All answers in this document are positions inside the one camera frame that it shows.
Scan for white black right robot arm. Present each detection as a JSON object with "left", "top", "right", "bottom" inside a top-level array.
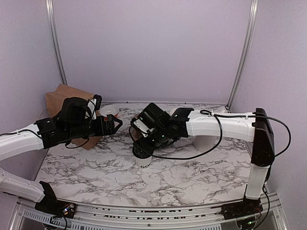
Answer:
[{"left": 129, "top": 103, "right": 275, "bottom": 215}]

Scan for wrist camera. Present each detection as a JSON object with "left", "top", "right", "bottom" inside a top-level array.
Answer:
[
  {"left": 131, "top": 114, "right": 153, "bottom": 138},
  {"left": 88, "top": 94, "right": 102, "bottom": 120}
]

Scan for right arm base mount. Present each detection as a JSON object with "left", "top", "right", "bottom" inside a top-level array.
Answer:
[{"left": 221, "top": 199, "right": 263, "bottom": 220}]

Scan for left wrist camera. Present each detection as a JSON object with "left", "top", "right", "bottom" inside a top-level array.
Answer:
[{"left": 88, "top": 94, "right": 102, "bottom": 120}]

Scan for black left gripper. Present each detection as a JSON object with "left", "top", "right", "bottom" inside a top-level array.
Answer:
[{"left": 67, "top": 114, "right": 123, "bottom": 140}]

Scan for white utensil holder cup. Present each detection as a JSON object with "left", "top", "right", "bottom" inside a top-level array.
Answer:
[{"left": 193, "top": 136, "right": 216, "bottom": 152}]

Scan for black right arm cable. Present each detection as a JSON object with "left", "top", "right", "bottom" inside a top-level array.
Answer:
[{"left": 128, "top": 110, "right": 292, "bottom": 160}]

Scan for orange white bowl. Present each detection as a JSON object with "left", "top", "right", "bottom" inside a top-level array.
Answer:
[{"left": 99, "top": 104, "right": 119, "bottom": 120}]

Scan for black plastic cup lid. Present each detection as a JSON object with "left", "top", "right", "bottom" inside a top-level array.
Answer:
[{"left": 132, "top": 147, "right": 151, "bottom": 159}]

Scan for right aluminium corner post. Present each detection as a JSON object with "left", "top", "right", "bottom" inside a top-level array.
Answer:
[{"left": 227, "top": 0, "right": 259, "bottom": 109}]

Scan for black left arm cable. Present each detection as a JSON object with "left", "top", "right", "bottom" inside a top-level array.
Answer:
[{"left": 0, "top": 105, "right": 96, "bottom": 149}]

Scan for brown paper takeout bag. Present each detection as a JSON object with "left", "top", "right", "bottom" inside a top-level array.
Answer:
[{"left": 45, "top": 83, "right": 103, "bottom": 150}]

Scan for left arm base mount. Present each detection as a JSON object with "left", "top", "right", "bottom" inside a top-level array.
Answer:
[{"left": 35, "top": 181, "right": 76, "bottom": 219}]

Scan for left aluminium corner post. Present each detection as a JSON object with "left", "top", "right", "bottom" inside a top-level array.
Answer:
[{"left": 46, "top": 0, "right": 68, "bottom": 85}]

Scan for aluminium corner post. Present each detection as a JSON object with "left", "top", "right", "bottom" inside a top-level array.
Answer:
[
  {"left": 46, "top": 0, "right": 68, "bottom": 85},
  {"left": 227, "top": 0, "right": 259, "bottom": 109}
]

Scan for white paper coffee cup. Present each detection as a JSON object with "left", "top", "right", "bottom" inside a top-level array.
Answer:
[{"left": 134, "top": 156, "right": 152, "bottom": 169}]

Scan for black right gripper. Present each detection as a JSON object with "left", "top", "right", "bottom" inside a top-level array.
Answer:
[{"left": 133, "top": 126, "right": 169, "bottom": 158}]

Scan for brown cardboard cup carrier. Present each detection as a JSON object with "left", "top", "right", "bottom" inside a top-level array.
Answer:
[{"left": 131, "top": 127, "right": 143, "bottom": 141}]

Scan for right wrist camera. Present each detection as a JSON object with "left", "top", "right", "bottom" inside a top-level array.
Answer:
[{"left": 131, "top": 114, "right": 153, "bottom": 138}]

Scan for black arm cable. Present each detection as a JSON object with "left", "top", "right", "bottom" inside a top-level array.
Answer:
[
  {"left": 0, "top": 105, "right": 96, "bottom": 149},
  {"left": 128, "top": 110, "right": 292, "bottom": 160}
]

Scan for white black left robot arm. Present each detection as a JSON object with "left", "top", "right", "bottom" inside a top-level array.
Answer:
[{"left": 0, "top": 95, "right": 123, "bottom": 213}]

